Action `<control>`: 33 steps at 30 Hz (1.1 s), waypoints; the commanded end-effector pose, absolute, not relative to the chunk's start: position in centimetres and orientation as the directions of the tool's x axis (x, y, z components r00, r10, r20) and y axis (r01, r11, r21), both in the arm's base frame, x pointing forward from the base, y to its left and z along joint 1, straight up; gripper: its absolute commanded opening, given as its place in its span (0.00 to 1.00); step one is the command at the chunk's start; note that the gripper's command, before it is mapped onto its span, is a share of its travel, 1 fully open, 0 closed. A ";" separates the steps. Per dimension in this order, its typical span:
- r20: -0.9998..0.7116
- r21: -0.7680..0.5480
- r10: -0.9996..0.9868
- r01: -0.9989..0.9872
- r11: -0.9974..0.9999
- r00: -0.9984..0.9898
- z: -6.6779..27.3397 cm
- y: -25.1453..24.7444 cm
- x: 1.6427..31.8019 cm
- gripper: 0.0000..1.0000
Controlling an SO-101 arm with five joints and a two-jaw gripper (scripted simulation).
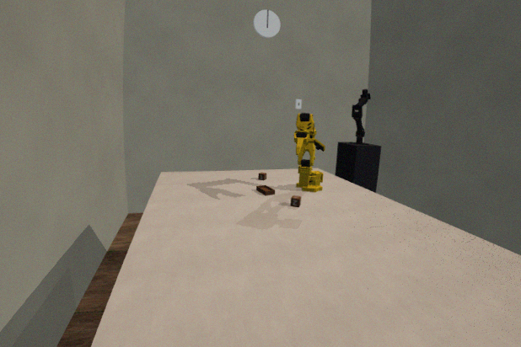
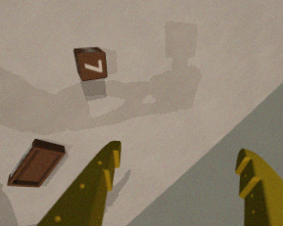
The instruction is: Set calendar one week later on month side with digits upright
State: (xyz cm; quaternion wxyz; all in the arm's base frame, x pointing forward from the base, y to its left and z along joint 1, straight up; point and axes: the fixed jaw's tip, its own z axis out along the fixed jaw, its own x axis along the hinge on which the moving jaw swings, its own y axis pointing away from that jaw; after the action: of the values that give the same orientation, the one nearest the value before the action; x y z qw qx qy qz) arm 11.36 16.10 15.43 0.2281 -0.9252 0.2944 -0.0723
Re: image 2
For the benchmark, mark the brown calendar cube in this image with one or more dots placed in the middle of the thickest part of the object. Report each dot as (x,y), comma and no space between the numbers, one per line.
(90,63)

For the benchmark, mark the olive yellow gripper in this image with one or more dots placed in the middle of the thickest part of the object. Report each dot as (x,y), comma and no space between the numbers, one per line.
(83,202)

